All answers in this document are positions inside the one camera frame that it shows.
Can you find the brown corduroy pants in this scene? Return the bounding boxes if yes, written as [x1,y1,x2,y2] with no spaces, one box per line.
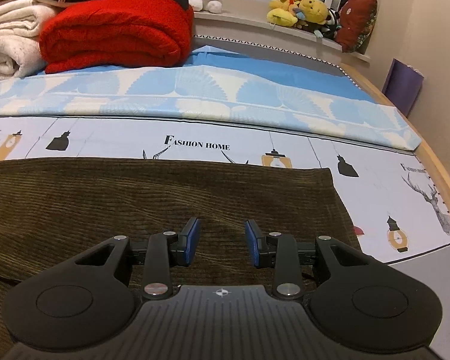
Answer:
[0,158,359,357]

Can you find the printed fashion home bedsheet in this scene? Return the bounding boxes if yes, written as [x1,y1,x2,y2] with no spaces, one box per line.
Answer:
[0,117,450,263]

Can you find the purple bag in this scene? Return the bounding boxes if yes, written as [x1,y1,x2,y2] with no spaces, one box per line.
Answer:
[382,58,424,116]

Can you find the blue white patterned sheet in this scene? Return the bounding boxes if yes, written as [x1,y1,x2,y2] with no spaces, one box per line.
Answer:
[0,46,421,151]

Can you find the red folded blanket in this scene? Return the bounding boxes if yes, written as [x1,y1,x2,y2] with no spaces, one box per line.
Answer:
[39,0,194,74]

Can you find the cream folded quilt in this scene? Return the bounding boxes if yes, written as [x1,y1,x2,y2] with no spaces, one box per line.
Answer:
[0,0,58,80]

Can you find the dark red cushion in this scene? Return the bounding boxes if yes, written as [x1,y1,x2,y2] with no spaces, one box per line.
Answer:
[335,0,378,53]

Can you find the yellow plush toys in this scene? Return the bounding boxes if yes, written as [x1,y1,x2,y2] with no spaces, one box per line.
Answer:
[266,0,332,32]

